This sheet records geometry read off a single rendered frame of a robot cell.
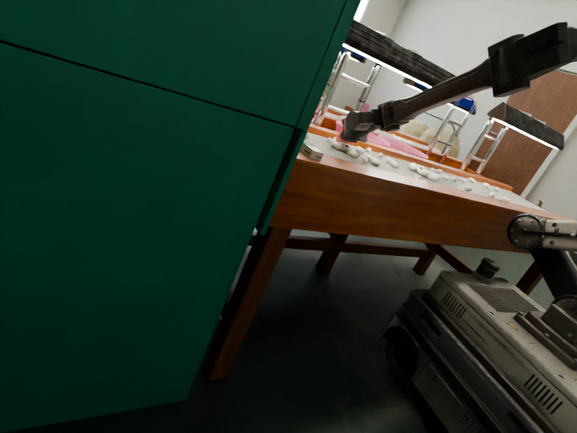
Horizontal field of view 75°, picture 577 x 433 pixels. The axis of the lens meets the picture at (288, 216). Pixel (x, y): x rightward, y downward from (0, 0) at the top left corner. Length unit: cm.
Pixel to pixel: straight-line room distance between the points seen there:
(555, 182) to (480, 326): 473
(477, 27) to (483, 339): 622
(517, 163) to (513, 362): 498
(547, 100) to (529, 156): 76
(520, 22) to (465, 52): 81
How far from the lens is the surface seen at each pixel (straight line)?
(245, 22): 69
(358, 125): 117
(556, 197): 603
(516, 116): 196
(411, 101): 111
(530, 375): 138
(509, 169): 623
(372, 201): 107
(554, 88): 632
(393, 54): 133
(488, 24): 717
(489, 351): 143
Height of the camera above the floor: 97
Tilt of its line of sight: 22 degrees down
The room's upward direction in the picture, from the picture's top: 23 degrees clockwise
